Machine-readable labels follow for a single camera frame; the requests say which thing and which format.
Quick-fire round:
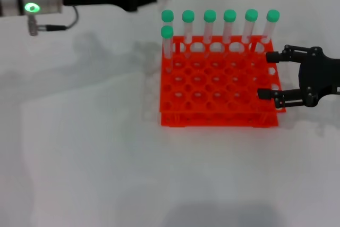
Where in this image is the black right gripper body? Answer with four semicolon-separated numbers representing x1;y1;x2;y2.
297;46;340;108

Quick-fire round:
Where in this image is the orange test tube rack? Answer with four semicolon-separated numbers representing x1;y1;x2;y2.
158;35;287;128

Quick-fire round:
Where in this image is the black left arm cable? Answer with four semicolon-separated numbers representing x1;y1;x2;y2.
28;5;80;37

